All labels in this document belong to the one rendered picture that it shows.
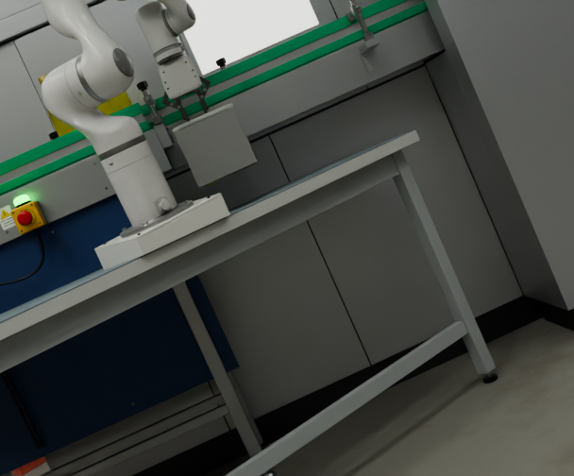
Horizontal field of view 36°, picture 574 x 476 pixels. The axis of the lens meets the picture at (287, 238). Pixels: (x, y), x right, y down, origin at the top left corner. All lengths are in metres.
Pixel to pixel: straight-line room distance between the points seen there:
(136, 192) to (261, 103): 0.67
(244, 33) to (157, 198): 0.90
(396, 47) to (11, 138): 1.21
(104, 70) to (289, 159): 0.94
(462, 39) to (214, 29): 0.78
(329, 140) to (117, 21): 0.75
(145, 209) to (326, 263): 0.92
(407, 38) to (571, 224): 0.72
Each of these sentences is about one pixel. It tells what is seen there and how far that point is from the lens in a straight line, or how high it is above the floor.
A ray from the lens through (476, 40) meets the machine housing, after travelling 2.57.
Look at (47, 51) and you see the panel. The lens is 2.87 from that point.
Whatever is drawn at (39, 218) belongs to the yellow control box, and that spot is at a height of 0.94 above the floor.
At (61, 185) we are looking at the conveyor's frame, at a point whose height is 1.01.
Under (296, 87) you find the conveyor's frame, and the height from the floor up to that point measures 1.00.
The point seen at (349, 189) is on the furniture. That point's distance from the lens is 2.38.
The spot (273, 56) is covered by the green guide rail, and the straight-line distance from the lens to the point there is 2.66.
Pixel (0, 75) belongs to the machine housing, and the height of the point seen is 1.42.
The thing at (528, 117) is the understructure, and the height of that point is 0.65.
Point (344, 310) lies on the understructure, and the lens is 2.86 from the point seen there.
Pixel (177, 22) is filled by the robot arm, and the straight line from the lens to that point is 2.47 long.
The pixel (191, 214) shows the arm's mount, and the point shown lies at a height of 0.79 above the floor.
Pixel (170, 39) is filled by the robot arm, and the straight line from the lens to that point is 2.49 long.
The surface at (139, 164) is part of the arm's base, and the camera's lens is 2.08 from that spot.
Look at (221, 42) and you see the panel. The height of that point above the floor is 1.24.
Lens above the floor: 0.80
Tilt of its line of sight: 4 degrees down
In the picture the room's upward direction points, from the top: 24 degrees counter-clockwise
